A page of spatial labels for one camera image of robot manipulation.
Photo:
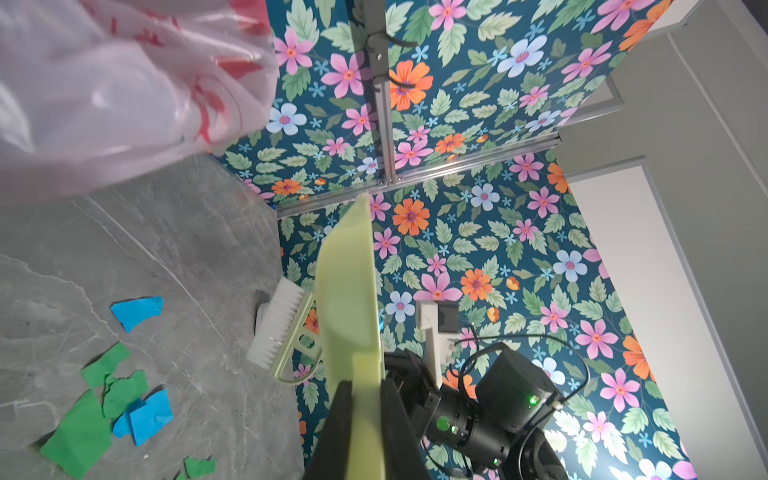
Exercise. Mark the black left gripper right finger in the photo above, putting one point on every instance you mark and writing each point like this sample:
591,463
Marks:
403,460

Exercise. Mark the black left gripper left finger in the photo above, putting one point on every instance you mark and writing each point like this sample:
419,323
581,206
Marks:
330,457

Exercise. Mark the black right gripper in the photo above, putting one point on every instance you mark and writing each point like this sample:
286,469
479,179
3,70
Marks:
445,417

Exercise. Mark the light green hand brush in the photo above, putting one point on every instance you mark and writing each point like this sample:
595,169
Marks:
283,331

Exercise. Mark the light green dustpan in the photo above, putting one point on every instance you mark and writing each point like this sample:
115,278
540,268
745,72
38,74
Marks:
347,308

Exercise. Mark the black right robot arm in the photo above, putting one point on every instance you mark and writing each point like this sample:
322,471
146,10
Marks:
521,398

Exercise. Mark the green scrap strip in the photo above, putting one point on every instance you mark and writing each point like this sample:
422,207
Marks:
195,468

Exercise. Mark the white kitchen timer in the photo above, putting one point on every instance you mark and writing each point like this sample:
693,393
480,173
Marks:
259,315

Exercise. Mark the blue crumpled paper scrap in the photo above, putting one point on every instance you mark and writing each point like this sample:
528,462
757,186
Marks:
144,418

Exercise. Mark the green paper scrap right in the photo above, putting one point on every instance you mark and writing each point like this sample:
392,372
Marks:
85,433

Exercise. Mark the blue paper scrap top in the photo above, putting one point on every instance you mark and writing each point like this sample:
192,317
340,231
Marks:
131,313

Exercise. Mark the pink plastic bin liner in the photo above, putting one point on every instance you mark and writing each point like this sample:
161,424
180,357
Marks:
95,93

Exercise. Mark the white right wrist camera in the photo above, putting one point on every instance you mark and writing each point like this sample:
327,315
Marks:
439,346

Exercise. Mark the black wall hook rail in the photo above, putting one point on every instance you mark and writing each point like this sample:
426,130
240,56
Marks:
377,42

